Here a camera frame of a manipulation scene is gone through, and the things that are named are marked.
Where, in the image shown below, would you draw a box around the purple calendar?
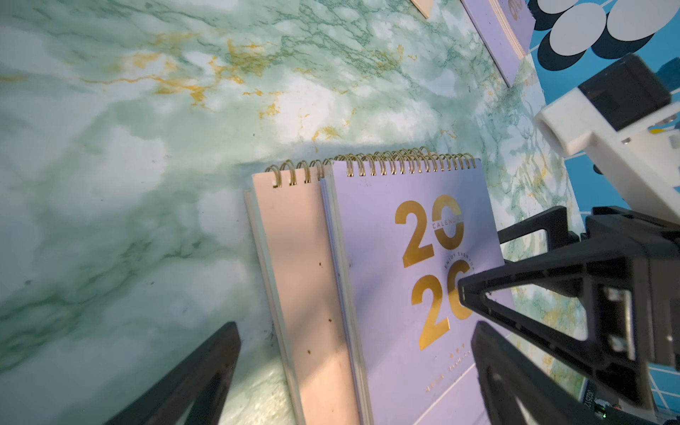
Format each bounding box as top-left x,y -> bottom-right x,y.
461,0 -> 536,88
322,148 -> 504,424

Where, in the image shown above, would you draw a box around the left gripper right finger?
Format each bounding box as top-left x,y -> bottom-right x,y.
471,322 -> 649,425

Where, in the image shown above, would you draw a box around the pink calendar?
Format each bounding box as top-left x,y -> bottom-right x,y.
245,160 -> 361,424
410,0 -> 435,19

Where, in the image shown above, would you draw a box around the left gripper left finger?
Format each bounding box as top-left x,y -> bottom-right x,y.
107,322 -> 241,424

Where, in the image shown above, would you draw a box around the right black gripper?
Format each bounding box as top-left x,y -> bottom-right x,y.
458,206 -> 679,408

